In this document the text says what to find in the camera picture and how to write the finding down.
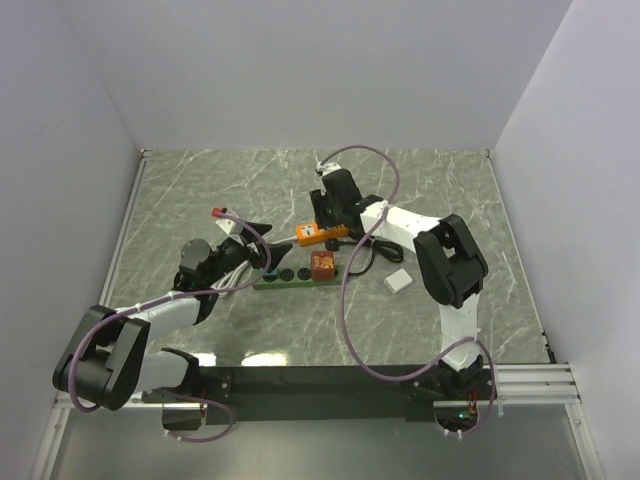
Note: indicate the red cube socket adapter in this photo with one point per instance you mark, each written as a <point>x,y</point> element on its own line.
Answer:
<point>322,266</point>

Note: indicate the green power strip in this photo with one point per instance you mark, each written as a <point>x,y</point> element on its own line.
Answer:
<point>297,277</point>

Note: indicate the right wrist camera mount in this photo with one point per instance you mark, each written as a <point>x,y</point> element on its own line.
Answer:
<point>325,168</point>

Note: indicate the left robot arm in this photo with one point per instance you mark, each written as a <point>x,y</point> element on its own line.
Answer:
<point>107,361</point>

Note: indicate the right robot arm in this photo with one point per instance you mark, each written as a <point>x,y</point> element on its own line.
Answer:
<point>451,264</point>

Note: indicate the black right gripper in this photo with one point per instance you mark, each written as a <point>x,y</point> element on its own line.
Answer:
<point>319,200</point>

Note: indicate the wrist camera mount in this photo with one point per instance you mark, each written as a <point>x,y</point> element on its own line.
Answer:
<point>325,168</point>
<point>228,220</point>

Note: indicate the aluminium frame rail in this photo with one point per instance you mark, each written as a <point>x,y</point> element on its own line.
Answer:
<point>536,384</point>

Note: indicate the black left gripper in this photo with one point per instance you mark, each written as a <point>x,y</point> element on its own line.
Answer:
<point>277,251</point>

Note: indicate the teal plug in strip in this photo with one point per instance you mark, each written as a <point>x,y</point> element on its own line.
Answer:
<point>270,276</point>

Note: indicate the orange power strip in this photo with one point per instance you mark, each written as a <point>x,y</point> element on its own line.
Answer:
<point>310,233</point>

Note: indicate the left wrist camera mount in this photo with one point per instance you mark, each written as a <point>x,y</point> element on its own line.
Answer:
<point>228,220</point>

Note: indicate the white charger plug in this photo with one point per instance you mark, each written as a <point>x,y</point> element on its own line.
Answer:
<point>398,281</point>

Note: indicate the black base beam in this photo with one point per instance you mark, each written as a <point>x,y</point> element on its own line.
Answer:
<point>280,393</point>

